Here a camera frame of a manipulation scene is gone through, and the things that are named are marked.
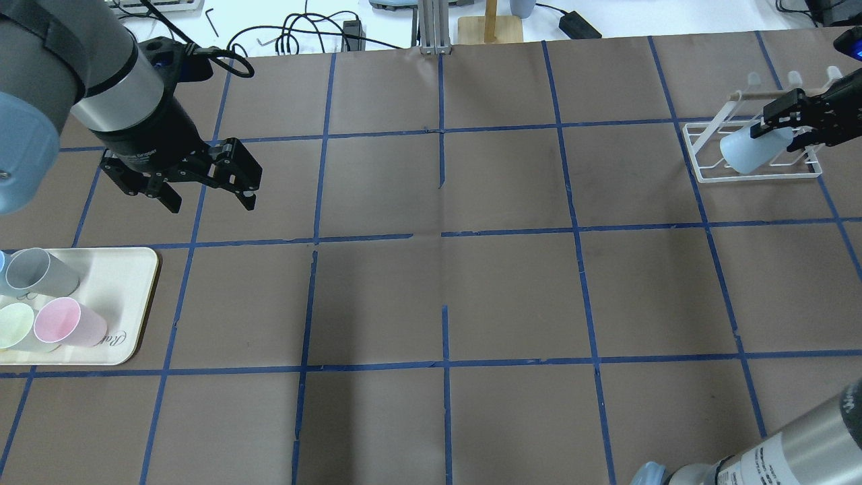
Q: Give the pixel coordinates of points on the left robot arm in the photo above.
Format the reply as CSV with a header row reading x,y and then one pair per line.
x,y
64,59

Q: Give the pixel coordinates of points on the wooden mug tree stand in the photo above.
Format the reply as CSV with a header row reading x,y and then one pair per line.
x,y
491,28

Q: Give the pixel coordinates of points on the white wire cup rack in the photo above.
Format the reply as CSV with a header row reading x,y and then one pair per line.
x,y
775,109

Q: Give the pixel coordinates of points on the light green plastic cup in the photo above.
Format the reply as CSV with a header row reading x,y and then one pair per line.
x,y
17,330

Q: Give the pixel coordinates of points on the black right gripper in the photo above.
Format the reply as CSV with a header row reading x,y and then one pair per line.
x,y
850,106

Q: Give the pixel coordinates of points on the cream serving tray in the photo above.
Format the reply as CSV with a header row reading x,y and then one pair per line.
x,y
118,284

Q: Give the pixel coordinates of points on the pink plastic cup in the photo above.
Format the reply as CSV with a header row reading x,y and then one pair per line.
x,y
66,321

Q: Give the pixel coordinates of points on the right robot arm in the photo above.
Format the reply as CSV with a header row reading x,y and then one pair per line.
x,y
820,447

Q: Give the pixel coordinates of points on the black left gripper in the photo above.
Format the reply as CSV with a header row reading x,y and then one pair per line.
x,y
156,139

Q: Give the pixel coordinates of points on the black power adapter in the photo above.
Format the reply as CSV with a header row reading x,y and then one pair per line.
x,y
577,28

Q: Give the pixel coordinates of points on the grey plastic cup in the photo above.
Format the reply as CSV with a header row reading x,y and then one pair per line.
x,y
36,271

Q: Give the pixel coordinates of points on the aluminium frame post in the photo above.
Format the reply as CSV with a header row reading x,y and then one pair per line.
x,y
433,28

